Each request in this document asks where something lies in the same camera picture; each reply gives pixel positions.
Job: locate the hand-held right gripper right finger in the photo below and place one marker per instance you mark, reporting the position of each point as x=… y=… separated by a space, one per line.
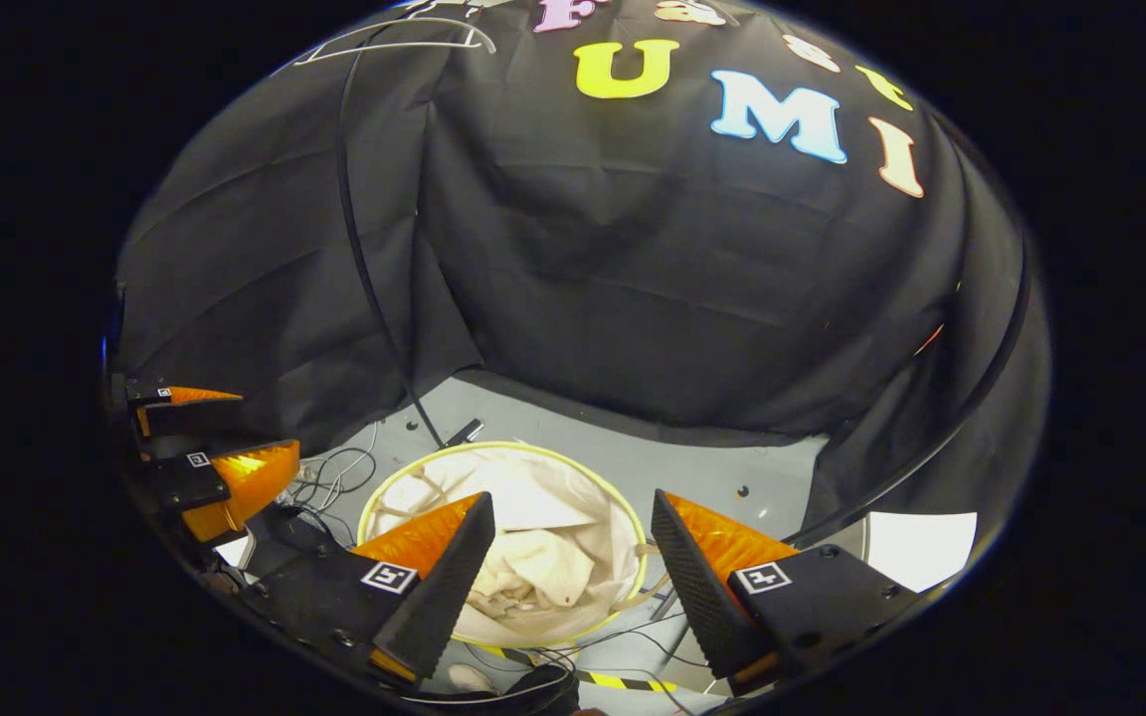
x=697 y=597

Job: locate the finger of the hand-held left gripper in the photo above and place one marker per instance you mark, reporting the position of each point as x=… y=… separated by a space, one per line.
x=195 y=418
x=185 y=482

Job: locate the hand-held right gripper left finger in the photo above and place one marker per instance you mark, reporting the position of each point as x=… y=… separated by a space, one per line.
x=449 y=587

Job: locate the cream button shirt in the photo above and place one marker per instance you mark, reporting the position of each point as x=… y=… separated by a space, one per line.
x=553 y=567

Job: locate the white yellow-rimmed laundry hamper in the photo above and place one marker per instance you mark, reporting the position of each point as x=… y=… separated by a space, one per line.
x=605 y=537

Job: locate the white plastic clothes hanger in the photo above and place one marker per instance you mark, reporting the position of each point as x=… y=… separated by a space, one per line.
x=394 y=47

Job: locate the black metal clothes rack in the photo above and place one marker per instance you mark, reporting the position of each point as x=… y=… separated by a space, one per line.
x=350 y=231

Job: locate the yellow black floor tape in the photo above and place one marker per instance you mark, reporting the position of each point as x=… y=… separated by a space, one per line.
x=613 y=680

